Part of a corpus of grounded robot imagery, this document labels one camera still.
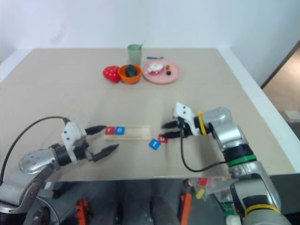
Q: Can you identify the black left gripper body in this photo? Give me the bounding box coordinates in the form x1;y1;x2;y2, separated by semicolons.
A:
74;136;95;162

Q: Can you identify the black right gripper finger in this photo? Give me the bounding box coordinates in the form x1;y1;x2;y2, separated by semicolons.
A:
161;120;180;129
161;131;182;139

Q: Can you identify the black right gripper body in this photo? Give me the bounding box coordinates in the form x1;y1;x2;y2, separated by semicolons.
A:
177;117;192;138

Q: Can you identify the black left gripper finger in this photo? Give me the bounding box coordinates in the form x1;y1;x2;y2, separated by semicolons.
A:
91;143;120;163
85;125;107;135

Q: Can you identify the long wooden tray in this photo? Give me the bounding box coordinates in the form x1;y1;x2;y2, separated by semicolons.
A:
104;124;151;142

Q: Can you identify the pink plate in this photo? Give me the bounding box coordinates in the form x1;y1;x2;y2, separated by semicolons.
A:
142;59;181;85

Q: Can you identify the red strawberry toy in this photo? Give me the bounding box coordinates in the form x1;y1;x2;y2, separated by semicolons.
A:
103;65;122;84

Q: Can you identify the white and red toy food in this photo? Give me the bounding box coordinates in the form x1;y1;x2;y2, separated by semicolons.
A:
147;62;164;76

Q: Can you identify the orange and black tool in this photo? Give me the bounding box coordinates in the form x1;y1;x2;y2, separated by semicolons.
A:
75;198;91;225
180;191;193;225

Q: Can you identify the clear bag of coloured parts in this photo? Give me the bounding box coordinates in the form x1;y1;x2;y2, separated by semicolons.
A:
187;176;233;201

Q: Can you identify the orange bowl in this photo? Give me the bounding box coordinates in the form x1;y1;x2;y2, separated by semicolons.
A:
118;64;143;85

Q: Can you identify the dark green toy vegetable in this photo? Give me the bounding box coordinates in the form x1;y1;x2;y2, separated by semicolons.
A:
125;65;139;78

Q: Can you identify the green plastic cup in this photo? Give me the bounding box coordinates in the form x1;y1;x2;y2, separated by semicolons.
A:
127;44;143;67

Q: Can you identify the green circuit board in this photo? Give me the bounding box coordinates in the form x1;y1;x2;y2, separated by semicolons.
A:
219;201;238;218

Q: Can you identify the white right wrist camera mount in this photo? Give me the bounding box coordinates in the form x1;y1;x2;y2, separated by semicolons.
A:
172;101;203;137

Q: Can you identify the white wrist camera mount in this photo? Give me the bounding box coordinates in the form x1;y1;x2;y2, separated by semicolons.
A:
172;101;203;137
61;121;87;165

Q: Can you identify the yellow wrist strap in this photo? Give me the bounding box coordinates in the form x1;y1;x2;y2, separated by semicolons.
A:
197;111;208;136

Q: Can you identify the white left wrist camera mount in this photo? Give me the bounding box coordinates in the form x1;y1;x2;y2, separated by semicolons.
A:
61;121;87;165

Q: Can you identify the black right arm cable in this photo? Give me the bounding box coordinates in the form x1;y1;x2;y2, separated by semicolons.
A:
179;118;229;173

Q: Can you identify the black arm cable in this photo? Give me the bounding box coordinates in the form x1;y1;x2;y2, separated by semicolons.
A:
179;118;229;173
0;116;71;186

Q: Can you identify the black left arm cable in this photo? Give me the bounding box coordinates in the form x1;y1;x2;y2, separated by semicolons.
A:
0;116;71;186

